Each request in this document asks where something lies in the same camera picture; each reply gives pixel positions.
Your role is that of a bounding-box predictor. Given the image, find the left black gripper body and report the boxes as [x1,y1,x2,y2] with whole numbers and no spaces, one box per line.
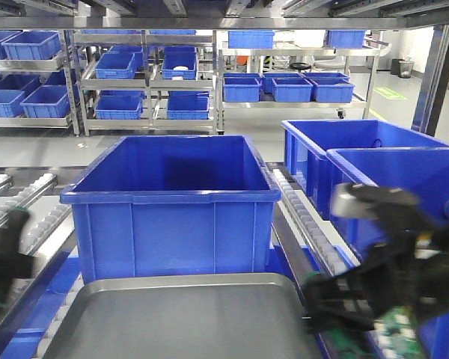
[0,209,42,315]

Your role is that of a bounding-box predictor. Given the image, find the stainless steel shelf rack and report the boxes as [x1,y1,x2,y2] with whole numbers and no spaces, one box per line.
[0,1,449,135]

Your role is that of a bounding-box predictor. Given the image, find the blue bin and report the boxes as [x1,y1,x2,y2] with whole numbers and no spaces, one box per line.
[326,147,449,259]
[281,119,449,220]

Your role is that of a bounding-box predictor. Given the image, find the blue bin before tray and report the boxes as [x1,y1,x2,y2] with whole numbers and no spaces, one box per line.
[60,135,281,283]

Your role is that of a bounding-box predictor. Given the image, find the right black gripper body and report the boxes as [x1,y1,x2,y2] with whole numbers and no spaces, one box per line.
[366,219,449,331]

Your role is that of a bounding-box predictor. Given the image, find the grey metal tray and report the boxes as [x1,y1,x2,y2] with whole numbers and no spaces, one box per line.
[45,273,321,358]

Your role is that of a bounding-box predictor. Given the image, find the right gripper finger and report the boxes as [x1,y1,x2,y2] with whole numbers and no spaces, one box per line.
[331,182,434,232]
[302,263,393,332]

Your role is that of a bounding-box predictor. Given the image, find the blue bin right rear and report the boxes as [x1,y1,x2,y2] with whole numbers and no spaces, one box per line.
[281,119,449,220]

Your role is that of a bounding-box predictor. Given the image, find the blue bin right front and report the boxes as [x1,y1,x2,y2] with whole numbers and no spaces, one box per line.
[326,147,449,259]

